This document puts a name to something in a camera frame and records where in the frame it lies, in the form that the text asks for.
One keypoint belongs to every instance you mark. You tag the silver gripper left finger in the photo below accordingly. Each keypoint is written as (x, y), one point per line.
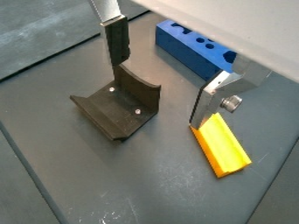
(115, 27)

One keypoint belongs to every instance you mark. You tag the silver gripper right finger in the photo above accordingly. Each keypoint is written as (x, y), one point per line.
(219, 92)

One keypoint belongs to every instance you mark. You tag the blue foam shape board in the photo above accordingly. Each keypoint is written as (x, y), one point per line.
(204, 56)

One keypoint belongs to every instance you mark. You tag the yellow arch object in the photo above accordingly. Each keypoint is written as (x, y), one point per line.
(220, 146)

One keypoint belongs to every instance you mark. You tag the black fixture stand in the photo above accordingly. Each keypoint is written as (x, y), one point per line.
(123, 105)

